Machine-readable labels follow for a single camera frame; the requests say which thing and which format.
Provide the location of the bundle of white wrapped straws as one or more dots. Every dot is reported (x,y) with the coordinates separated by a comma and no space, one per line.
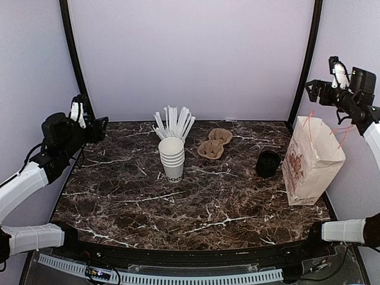
(176,123)

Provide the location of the stack of black lids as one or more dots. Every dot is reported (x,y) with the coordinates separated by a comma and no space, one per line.
(267,164)

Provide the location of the black frame post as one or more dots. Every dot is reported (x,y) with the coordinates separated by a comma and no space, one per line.
(313,33)
(72,49)

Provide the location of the brown pulp cup carrier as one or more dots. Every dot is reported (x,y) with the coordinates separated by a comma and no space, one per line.
(214,147)

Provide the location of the right black frame post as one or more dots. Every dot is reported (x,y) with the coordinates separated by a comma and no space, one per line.
(313,33)

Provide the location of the white slotted cable duct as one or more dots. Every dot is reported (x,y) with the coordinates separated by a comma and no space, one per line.
(139,274)

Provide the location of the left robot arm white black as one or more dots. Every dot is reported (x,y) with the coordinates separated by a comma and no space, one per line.
(63,138)

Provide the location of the left black frame post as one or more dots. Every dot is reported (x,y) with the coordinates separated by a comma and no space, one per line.
(72,49)

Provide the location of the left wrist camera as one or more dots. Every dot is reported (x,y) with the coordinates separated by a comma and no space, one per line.
(79,109)

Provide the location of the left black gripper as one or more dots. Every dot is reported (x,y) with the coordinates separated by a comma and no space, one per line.
(96,132)

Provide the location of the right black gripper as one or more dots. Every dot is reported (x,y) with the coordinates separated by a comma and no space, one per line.
(317,84)

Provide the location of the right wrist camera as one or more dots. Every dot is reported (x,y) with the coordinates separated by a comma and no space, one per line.
(339,71)

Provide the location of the white printed paper bag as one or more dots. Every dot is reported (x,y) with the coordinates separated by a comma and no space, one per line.
(313,159)

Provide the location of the stack of white paper cups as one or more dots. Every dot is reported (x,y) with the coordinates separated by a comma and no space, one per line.
(172,156)

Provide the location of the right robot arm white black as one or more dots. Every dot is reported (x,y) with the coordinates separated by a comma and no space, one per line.
(355,193)

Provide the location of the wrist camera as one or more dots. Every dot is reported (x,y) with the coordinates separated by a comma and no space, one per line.
(339,71)
(79,109)

